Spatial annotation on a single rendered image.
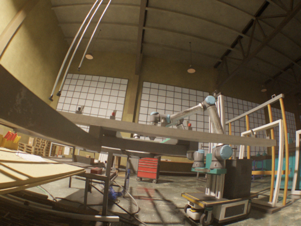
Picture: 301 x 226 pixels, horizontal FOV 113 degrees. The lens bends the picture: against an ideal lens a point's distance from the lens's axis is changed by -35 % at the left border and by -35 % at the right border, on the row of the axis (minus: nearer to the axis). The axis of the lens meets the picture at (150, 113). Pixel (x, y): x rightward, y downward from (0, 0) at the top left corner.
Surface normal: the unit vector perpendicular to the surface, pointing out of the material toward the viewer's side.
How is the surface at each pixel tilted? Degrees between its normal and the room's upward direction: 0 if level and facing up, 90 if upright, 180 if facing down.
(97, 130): 90
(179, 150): 90
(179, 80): 90
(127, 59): 90
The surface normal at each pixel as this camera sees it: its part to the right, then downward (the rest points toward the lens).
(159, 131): 0.12, -0.30
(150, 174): -0.25, -0.33
